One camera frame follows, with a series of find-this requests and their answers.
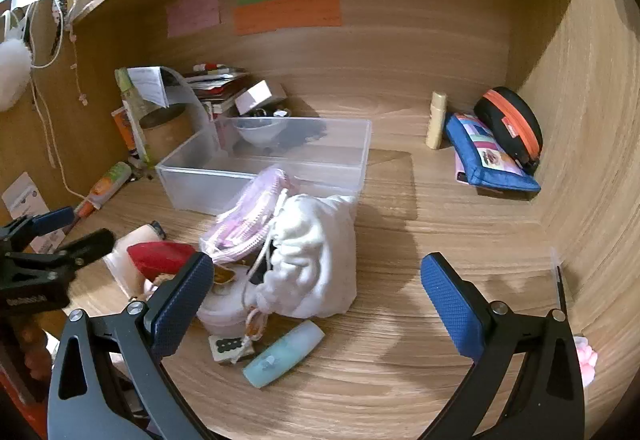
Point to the clear plastic storage box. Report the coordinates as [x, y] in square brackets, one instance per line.
[300, 160]

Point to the white tape roll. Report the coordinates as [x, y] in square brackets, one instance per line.
[135, 240]

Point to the small white box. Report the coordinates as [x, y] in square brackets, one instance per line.
[255, 95]

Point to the blue pencil case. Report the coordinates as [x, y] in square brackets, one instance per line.
[475, 155]

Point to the pink plush toy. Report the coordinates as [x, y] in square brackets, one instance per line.
[585, 360]

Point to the orange and green bottle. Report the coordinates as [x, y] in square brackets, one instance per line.
[107, 182]

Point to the orange packet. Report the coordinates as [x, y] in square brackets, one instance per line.
[122, 130]

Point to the wooden desk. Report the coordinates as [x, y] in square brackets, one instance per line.
[400, 370]

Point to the cream bottle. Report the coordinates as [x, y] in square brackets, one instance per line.
[436, 120]

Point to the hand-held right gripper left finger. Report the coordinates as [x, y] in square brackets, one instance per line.
[182, 305]

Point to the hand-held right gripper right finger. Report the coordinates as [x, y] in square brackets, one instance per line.
[450, 305]

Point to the cardboard tube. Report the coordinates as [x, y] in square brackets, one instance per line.
[165, 135]

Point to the white paper tag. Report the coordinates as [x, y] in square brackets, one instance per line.
[22, 200]

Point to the white paper slip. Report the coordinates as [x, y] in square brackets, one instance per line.
[150, 85]

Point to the pink sticky note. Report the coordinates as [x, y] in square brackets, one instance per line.
[194, 13]

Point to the white fluffy pompom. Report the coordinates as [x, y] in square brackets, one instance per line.
[10, 70]

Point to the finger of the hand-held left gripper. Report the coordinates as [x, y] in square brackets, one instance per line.
[50, 219]
[90, 244]

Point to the orange sticky note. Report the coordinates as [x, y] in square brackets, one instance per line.
[287, 14]

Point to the red pouch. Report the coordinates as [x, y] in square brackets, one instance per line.
[160, 257]

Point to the white round jar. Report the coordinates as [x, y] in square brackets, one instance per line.
[222, 310]

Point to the green printed packet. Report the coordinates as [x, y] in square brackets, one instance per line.
[127, 93]

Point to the clear plastic bowl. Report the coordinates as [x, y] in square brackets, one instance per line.
[260, 133]

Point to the clear curved plastic sheet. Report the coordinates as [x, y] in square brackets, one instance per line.
[192, 103]

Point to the black case with orange zip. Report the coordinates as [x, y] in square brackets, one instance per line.
[515, 120]

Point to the teal tube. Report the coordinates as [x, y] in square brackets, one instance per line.
[280, 355]

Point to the stack of books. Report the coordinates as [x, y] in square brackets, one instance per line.
[220, 88]

